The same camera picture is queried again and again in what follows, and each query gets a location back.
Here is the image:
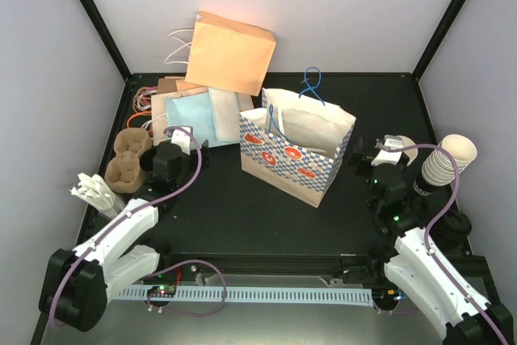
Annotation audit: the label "blue checkered paper bag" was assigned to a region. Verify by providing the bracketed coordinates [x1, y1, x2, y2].
[239, 66, 356, 208]

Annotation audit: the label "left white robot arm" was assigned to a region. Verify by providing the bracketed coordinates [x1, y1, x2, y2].
[39, 126, 205, 332]

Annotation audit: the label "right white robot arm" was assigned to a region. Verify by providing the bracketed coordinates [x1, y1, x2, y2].
[349, 134, 515, 344]

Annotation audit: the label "light blue paper bag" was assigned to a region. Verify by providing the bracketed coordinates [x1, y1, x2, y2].
[165, 92, 221, 147]

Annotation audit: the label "white paper bag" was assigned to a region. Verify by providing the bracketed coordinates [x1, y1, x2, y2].
[208, 88, 240, 144]

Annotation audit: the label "beige kraft paper bag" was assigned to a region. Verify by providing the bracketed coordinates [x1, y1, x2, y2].
[151, 87, 208, 145]

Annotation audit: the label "short stack paper cups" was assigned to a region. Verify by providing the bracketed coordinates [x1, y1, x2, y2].
[398, 135, 418, 166]

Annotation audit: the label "brown flat paper bag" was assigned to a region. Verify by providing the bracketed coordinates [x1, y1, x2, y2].
[156, 77, 184, 95]

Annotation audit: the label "brown pulp cup carrier stack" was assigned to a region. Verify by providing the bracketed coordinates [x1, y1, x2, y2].
[104, 128, 152, 194]

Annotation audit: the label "tall stack paper cups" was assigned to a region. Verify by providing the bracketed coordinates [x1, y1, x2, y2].
[413, 134, 477, 196]

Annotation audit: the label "orange paper bag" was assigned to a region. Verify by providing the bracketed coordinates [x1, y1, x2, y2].
[186, 11, 276, 96]

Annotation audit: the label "black cup lids stack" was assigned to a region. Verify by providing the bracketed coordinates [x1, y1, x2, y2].
[432, 210, 473, 250]

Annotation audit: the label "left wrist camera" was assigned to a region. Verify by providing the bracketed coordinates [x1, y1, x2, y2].
[170, 126, 192, 155]

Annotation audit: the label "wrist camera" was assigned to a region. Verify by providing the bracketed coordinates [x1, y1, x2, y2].
[371, 135, 404, 167]
[170, 126, 192, 155]

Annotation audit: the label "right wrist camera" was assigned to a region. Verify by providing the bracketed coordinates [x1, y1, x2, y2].
[371, 135, 404, 167]

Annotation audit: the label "orange bag handle cord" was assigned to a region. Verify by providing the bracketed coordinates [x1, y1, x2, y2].
[127, 111, 153, 126]

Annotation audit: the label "blue bag handle cord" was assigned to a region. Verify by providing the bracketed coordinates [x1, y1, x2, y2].
[298, 67, 326, 107]
[266, 104, 298, 148]

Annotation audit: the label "light blue cable duct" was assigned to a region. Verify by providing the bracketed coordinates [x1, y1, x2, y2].
[115, 284, 373, 307]

